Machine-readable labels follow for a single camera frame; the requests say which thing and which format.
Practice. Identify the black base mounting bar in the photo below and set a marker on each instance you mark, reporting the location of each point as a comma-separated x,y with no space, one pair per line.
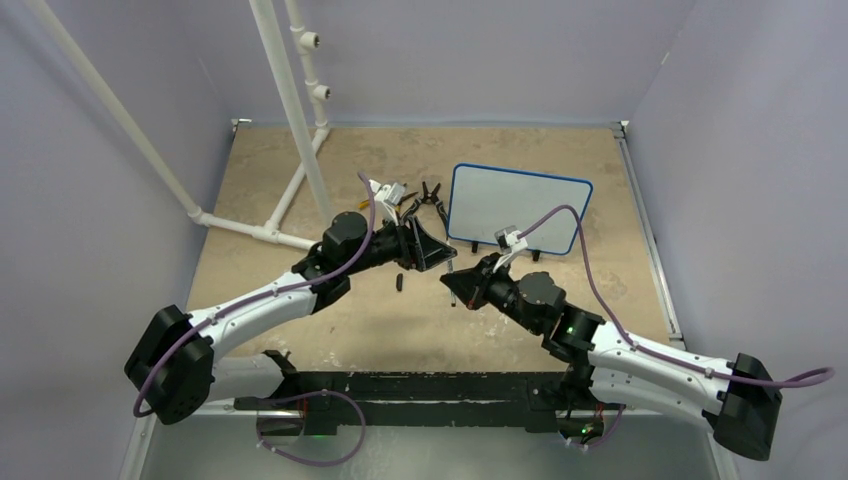
538,402

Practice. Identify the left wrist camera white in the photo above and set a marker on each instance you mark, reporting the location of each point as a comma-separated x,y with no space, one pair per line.
386,199

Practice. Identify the blue framed whiteboard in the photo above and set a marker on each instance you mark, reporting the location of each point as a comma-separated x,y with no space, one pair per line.
485,199

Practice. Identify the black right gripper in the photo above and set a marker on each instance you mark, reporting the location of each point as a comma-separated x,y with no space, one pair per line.
472,285

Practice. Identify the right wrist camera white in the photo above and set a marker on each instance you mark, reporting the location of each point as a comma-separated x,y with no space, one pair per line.
511,243

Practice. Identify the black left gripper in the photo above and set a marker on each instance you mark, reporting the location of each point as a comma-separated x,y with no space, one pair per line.
416,248

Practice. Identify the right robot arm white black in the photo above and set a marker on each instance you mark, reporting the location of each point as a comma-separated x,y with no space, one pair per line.
732,399

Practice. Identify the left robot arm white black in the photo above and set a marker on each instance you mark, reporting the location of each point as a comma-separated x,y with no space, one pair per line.
172,364

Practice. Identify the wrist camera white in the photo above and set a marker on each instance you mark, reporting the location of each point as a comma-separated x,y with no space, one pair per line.
386,199
511,243

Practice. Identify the yellow black handled pliers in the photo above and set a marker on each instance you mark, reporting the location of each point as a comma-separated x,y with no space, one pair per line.
365,203

